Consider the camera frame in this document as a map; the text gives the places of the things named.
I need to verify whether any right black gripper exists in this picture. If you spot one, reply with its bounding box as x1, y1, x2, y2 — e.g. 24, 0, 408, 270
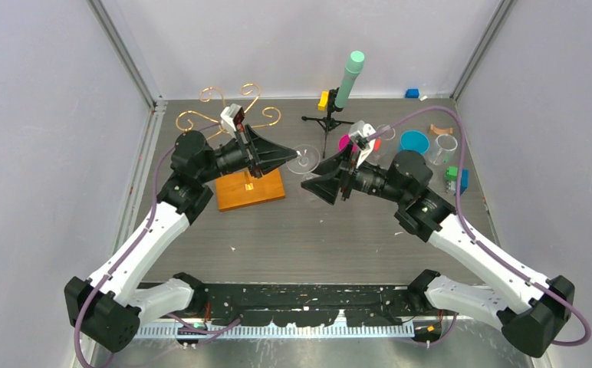
302, 139, 409, 205

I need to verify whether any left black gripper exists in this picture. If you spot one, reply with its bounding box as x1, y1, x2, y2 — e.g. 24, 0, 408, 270
198, 124, 297, 184

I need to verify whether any blue plastic wine glass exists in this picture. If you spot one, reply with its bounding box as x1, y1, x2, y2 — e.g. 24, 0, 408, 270
399, 130, 429, 155

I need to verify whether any pink plastic wine glass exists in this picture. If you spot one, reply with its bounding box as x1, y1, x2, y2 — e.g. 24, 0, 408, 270
337, 134, 352, 152

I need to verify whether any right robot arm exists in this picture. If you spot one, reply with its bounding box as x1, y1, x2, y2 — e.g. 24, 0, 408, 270
301, 147, 575, 358

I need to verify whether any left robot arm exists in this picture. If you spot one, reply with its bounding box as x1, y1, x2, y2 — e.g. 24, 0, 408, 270
64, 126, 298, 353

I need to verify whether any orange wooden rack base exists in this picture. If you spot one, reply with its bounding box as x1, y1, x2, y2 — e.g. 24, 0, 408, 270
215, 169, 286, 212

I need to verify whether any yellow small block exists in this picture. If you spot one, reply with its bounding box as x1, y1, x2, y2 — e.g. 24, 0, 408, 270
317, 90, 329, 111

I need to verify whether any blue small block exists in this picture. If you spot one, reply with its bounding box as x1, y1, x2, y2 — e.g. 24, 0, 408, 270
405, 88, 420, 99

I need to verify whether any mint green microphone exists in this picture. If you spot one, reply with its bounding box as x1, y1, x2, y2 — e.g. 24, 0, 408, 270
334, 50, 365, 110

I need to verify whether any stacked lego brick block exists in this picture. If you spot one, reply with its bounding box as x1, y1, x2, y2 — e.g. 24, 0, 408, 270
445, 166, 470, 195

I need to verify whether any tan curved wooden piece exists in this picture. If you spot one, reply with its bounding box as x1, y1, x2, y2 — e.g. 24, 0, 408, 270
429, 124, 453, 136

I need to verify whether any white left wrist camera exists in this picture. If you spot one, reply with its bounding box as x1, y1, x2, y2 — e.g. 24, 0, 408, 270
220, 103, 245, 137

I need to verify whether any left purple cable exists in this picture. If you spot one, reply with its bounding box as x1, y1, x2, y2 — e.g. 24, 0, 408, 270
74, 121, 244, 368

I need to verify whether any purple cable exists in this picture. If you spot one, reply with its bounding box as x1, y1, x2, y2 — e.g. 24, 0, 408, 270
74, 121, 244, 368
364, 105, 592, 349

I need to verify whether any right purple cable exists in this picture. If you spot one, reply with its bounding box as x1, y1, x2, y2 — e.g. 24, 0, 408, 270
364, 105, 592, 349

